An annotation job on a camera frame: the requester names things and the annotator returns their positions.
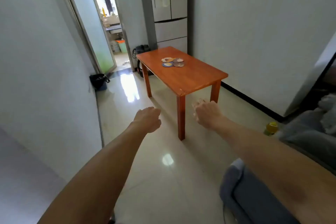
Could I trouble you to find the person's left hand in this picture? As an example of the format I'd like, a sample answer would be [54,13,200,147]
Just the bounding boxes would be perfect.
[133,107,162,134]

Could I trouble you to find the person's right hand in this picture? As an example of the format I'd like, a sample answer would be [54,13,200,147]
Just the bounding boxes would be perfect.
[192,99,224,129]

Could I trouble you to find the person's right forearm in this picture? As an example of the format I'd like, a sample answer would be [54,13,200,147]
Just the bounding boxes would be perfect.
[211,116,336,224]

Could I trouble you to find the person's left forearm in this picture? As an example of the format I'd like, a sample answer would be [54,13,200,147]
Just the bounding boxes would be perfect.
[37,121,147,224]

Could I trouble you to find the orange wooden table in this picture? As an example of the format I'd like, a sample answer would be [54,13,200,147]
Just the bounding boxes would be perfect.
[136,46,228,141]

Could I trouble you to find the black bag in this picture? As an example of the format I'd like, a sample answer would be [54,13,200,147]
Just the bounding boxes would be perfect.
[132,44,154,78]

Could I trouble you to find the black trash bin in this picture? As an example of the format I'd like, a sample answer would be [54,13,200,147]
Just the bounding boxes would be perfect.
[89,73,111,92]

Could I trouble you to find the yellow-capped bottle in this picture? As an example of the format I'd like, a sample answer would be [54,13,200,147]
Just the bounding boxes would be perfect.
[264,122,279,137]

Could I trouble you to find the green plastic bucket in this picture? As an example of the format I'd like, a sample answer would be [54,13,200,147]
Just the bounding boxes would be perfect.
[116,40,128,53]

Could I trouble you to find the silver multi-door refrigerator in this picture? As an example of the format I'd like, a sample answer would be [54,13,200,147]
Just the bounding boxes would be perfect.
[138,0,192,54]

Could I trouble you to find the kitchen counter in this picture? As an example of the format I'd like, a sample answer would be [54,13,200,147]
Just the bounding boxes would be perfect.
[104,15,123,34]

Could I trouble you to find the grey sofa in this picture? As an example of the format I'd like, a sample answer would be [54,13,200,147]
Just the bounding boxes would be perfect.
[219,95,336,224]

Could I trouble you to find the frosted glass sliding door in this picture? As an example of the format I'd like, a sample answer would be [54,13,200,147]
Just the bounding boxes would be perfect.
[56,0,117,75]

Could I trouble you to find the grey bundled cloth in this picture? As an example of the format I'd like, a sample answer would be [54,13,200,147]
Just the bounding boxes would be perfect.
[318,94,336,135]

